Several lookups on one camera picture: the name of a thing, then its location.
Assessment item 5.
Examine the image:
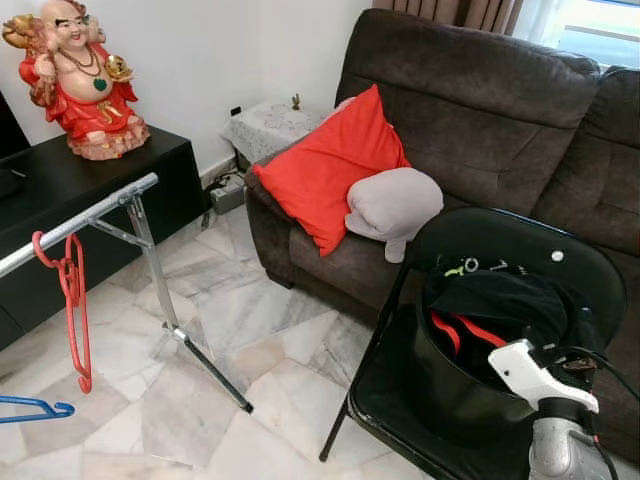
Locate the brown curtain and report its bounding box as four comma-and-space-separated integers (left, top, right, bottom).
371, 0, 528, 37

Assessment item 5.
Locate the black folding chair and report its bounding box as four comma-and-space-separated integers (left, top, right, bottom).
319, 206, 640, 480

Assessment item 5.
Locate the white sheer curtain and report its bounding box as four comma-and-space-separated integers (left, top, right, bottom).
513, 0, 578, 47

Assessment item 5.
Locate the laughing Buddha statue red robe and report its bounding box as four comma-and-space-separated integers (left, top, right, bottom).
0, 0, 152, 162

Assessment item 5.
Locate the black garment with red stripes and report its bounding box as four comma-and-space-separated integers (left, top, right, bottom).
424, 255, 603, 379

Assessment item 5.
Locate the black TV cabinet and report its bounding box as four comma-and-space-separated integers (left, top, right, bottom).
0, 126, 207, 352

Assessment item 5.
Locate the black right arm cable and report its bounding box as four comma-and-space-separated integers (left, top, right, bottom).
555, 345, 640, 403

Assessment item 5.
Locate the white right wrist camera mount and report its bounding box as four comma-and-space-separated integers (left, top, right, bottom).
486, 339, 600, 414

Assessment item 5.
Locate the blue plastic hanger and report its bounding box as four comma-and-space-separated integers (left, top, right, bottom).
0, 394, 77, 427

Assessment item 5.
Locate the side table with lace cloth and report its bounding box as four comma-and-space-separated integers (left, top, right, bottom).
221, 99, 328, 173

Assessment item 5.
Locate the dark brown sofa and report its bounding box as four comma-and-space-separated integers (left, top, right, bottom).
244, 8, 640, 468

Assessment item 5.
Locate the metal clothes rack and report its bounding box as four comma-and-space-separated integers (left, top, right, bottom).
0, 171, 255, 415

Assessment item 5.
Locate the grey pillow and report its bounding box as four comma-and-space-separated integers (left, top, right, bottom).
344, 166, 447, 265

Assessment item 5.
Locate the window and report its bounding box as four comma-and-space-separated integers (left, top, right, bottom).
553, 0, 640, 69

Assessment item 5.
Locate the red cushion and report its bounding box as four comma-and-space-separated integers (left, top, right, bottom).
251, 84, 412, 259

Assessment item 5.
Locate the red plastic hanger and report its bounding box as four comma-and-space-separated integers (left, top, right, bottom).
31, 229, 95, 395

